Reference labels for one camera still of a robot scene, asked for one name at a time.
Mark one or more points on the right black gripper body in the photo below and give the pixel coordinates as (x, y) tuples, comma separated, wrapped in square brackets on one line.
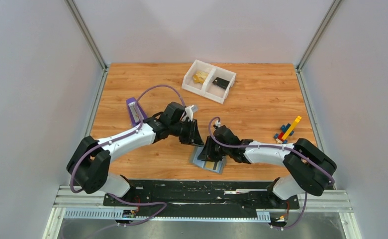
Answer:
[(226, 151)]

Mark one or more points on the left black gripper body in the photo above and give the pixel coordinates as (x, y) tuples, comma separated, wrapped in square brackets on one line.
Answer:
[(182, 130)]

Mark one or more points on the grey card holder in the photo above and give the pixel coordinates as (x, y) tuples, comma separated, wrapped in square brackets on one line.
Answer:
[(194, 159)]

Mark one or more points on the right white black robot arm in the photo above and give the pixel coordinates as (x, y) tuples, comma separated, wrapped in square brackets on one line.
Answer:
[(310, 170)]

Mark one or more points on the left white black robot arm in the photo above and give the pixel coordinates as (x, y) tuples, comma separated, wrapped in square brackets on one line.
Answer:
[(89, 165)]

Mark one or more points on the black card in tray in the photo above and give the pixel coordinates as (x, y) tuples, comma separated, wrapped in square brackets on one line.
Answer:
[(220, 82)]

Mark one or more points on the gold card in tray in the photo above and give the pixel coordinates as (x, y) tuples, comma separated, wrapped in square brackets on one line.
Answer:
[(199, 77)]

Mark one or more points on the purple metronome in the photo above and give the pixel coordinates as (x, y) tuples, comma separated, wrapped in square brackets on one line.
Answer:
[(135, 111)]

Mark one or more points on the white two-compartment tray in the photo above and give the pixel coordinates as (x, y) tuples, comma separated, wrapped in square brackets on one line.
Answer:
[(208, 89)]

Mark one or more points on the colourful toy brick figure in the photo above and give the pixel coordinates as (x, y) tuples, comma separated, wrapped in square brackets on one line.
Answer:
[(286, 131)]

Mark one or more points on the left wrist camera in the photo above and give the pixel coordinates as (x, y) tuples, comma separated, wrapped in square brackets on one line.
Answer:
[(189, 113)]

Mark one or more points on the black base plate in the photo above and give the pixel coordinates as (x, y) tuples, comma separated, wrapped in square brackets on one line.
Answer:
[(207, 199)]

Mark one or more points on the aluminium rail frame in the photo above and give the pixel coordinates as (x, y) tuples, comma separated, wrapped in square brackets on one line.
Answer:
[(101, 206)]

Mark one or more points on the left aluminium corner post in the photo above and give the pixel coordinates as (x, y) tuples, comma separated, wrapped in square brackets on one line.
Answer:
[(86, 33)]

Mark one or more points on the aluminium corner post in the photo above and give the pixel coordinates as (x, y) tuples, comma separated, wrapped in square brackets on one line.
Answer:
[(86, 33), (319, 33)]

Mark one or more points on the right aluminium corner post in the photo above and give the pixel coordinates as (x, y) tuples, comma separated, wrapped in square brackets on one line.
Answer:
[(319, 33)]

